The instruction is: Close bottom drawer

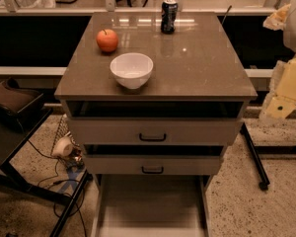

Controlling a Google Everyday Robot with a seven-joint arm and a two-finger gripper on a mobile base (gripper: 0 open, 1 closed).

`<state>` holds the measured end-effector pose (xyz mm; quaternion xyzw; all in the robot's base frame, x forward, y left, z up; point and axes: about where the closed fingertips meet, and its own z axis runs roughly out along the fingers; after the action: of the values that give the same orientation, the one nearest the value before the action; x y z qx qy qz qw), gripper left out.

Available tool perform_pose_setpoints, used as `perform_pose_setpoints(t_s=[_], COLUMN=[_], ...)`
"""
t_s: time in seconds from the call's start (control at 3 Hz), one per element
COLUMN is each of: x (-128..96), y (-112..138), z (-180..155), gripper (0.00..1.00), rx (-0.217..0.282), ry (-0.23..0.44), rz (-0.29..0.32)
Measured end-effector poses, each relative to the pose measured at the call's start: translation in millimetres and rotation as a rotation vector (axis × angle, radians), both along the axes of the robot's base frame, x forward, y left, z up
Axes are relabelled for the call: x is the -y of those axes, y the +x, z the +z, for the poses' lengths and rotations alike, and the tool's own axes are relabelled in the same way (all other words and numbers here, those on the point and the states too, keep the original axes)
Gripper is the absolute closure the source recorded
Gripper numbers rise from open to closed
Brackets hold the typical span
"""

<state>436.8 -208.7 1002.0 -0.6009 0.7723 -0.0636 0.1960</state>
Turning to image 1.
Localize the drawer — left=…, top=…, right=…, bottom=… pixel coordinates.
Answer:
left=68, top=118, right=243, bottom=145
left=91, top=175, right=212, bottom=237
left=83, top=155, right=222, bottom=175

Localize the black floor cable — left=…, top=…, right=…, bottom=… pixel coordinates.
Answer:
left=27, top=139, right=89, bottom=237

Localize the white bowl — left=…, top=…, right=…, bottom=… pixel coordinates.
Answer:
left=110, top=52, right=154, bottom=89

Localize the white round device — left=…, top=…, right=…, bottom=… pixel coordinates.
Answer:
left=52, top=136, right=73, bottom=157

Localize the wire mesh basket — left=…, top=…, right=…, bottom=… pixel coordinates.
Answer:
left=51, top=115, right=78, bottom=156

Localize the red apple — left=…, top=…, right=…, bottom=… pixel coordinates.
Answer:
left=96, top=29, right=118, bottom=52

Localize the grey drawer cabinet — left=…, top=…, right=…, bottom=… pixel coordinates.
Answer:
left=53, top=11, right=259, bottom=237

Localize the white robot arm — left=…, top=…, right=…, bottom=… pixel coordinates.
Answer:
left=259, top=0, right=296, bottom=119

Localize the black stand leg with caster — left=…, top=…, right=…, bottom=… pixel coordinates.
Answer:
left=241, top=123, right=270, bottom=191

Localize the dark soda can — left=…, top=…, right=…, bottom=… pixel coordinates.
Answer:
left=161, top=0, right=178, bottom=34

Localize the black side table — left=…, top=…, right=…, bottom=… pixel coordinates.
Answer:
left=0, top=108, right=91, bottom=237

